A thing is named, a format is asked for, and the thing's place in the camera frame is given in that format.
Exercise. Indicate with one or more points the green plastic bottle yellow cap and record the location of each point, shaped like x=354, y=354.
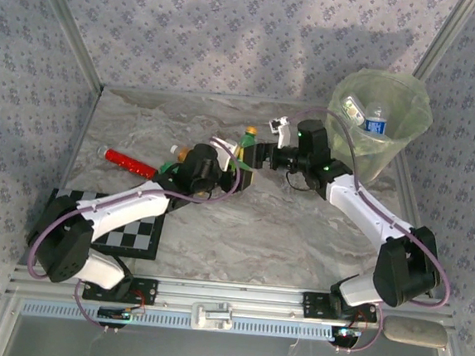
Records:
x=249, y=143

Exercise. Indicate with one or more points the blue labelled clear plastic bottle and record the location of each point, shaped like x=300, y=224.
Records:
x=376, y=123

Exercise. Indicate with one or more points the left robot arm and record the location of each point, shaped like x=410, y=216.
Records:
x=126, y=208

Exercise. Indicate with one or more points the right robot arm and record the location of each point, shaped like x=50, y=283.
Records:
x=363, y=210

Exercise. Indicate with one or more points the green mesh bin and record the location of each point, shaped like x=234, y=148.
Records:
x=409, y=114

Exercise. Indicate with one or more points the orange red labelled plastic bottle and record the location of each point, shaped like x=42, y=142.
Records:
x=182, y=153

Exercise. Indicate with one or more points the red tube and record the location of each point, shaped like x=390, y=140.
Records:
x=132, y=162

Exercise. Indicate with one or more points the black grey checkerboard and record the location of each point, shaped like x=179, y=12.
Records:
x=141, y=236

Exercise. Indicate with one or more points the white plastic latch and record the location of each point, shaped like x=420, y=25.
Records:
x=211, y=315

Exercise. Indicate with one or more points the small circuit board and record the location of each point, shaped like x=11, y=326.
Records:
x=346, y=335
x=117, y=313

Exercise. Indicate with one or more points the grey oblong pad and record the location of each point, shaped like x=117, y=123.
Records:
x=415, y=332

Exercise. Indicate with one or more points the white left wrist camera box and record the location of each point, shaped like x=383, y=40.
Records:
x=225, y=152

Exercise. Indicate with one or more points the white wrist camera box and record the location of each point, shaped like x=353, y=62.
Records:
x=284, y=132
x=225, y=152

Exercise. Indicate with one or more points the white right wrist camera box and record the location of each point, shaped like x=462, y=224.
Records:
x=284, y=132

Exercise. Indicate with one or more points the aluminium frame rail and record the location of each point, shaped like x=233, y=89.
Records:
x=227, y=294

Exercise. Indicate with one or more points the aluminium frame post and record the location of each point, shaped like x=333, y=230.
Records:
x=444, y=38
x=73, y=26

